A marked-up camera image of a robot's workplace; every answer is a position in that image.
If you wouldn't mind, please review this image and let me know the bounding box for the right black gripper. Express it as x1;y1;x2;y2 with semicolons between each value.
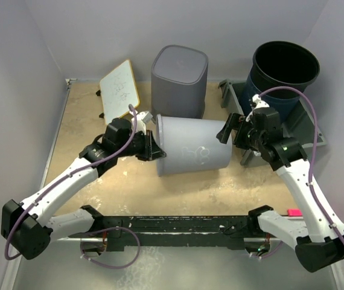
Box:
217;112;264;151

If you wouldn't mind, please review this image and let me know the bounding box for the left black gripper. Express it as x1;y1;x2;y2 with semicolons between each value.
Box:
116;129;165;161

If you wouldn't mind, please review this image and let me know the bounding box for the smooth lavender round bin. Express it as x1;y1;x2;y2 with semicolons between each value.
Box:
156;115;232;176

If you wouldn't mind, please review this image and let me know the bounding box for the grey slotted square bin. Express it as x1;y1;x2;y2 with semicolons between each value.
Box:
151;45;208;119

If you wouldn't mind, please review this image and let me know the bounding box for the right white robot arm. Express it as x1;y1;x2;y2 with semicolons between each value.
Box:
217;107;344;272

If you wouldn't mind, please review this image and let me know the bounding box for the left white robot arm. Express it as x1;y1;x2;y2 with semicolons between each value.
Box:
1;118;167;260

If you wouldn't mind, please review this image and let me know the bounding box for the grey plastic crate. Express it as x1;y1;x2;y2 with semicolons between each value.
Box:
218;79;314;167

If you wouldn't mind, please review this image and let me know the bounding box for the dark blue round bin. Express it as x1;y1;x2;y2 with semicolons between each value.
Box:
239;41;320;115

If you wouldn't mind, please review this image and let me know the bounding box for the pink tape marker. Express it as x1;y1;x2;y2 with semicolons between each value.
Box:
287;208;302;217

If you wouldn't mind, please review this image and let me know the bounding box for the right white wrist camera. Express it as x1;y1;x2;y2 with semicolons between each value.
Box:
247;94;270;121

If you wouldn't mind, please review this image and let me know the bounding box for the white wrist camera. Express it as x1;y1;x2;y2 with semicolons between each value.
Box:
247;94;270;121
131;111;153;133

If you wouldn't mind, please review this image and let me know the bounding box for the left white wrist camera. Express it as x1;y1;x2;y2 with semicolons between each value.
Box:
131;111;153;133

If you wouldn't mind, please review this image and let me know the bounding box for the small whiteboard wooden frame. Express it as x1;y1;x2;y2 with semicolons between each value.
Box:
96;59;140;125

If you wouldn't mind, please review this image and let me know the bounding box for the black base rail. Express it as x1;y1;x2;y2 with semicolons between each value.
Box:
71;205;275;255

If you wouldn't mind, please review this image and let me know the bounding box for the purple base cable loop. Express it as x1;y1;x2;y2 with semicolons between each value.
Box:
80;227;141;270

